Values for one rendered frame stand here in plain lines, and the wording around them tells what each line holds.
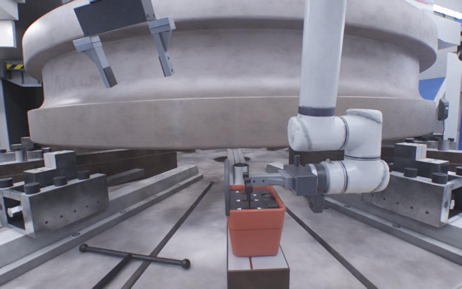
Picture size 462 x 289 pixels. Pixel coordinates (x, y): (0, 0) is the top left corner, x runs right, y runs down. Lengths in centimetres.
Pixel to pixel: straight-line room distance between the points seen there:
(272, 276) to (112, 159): 232
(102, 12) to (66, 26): 131
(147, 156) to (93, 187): 134
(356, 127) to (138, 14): 52
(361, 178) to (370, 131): 12
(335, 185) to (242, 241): 27
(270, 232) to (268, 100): 79
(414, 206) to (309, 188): 101
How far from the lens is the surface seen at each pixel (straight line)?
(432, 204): 148
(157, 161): 289
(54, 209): 148
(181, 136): 123
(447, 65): 715
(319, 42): 55
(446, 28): 537
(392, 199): 158
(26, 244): 156
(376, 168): 66
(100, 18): 50
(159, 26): 47
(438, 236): 162
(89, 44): 54
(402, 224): 169
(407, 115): 187
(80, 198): 154
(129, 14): 48
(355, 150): 64
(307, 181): 56
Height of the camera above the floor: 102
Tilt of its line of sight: 7 degrees down
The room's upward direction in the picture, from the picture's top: 1 degrees counter-clockwise
